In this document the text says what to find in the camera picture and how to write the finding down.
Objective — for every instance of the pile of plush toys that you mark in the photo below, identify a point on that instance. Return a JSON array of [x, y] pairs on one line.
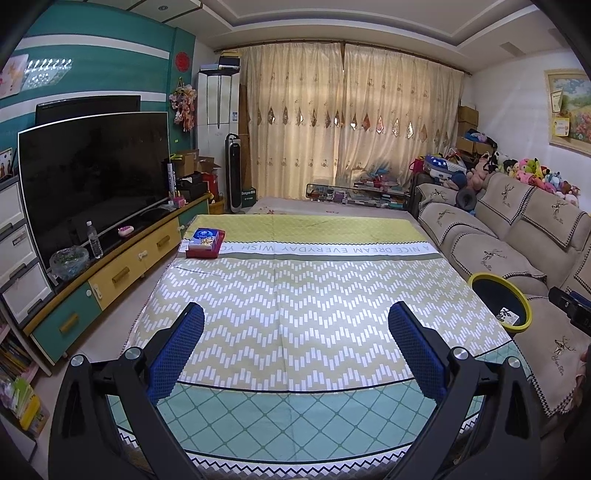
[[531, 173]]

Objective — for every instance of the white standing air conditioner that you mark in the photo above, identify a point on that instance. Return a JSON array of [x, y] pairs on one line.
[[217, 106]]

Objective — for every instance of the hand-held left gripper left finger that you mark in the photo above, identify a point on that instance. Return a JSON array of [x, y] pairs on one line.
[[178, 350]]

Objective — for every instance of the floral floor mattress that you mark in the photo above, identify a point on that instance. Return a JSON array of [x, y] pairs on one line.
[[295, 205]]

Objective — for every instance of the beige embroidered curtain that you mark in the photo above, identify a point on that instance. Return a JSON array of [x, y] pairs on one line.
[[401, 106], [291, 115]]

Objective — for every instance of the hanging flower decoration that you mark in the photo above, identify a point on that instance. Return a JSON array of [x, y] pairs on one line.
[[184, 106]]

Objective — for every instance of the white striped tube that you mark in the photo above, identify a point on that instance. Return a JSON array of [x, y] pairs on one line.
[[171, 180]]

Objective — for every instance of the clear water bottle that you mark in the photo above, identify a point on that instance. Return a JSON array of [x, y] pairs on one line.
[[94, 242]]

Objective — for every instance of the open cardboard box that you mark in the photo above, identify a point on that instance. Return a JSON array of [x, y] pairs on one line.
[[189, 161]]

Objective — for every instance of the row of books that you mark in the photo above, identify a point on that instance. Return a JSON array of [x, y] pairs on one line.
[[18, 364]]

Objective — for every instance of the dark round cushion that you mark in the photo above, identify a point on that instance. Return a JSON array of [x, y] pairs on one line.
[[465, 201]]

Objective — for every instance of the red round wall ornament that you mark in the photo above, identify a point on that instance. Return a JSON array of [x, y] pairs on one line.
[[183, 61]]

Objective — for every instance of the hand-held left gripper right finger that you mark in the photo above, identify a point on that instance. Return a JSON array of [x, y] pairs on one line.
[[415, 355]]

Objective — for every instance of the red container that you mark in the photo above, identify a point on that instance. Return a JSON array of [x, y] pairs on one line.
[[211, 184]]

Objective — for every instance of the white plastic drawer unit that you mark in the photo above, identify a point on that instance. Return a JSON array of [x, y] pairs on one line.
[[18, 249]]

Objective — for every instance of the red blue box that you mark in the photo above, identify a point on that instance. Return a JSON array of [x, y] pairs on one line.
[[205, 242]]

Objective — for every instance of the beige sofa with covers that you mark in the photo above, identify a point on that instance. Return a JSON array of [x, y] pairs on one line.
[[508, 221]]

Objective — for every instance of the stack of cardboard boxes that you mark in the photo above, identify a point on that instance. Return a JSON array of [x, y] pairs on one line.
[[467, 124]]

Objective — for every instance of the glass ashtray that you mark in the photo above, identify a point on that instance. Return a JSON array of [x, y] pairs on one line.
[[69, 263]]

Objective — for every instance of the yellow green television cabinet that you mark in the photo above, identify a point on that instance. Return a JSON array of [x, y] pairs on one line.
[[134, 263]]

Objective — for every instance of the black waste bin yellow rim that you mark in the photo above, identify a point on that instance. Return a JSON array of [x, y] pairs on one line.
[[494, 295]]

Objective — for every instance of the black tower fan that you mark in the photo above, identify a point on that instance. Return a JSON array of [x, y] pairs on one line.
[[234, 170]]

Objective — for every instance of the green chevron tablecloth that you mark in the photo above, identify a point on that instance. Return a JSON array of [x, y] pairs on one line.
[[300, 295]]

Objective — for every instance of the pink wall picture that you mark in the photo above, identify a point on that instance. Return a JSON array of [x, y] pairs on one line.
[[13, 76]]

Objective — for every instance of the large curved television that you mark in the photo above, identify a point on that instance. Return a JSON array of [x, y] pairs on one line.
[[92, 175]]

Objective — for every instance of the low glass table with books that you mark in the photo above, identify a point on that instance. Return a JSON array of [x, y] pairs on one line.
[[360, 196]]

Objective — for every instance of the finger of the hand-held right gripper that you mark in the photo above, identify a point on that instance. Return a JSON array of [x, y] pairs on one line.
[[565, 304]]

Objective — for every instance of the small pink toy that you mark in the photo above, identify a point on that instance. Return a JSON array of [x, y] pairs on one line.
[[125, 230]]

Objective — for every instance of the blue white plush cushion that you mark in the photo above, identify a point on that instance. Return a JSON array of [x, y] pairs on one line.
[[443, 168]]

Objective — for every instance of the yellow paper note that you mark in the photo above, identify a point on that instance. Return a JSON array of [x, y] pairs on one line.
[[561, 127]]

